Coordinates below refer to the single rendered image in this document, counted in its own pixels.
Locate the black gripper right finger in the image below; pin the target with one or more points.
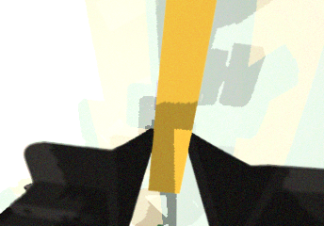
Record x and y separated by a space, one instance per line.
235 193

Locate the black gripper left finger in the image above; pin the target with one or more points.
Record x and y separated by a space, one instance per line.
119 171

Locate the yellow bar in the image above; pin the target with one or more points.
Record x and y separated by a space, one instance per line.
186 35

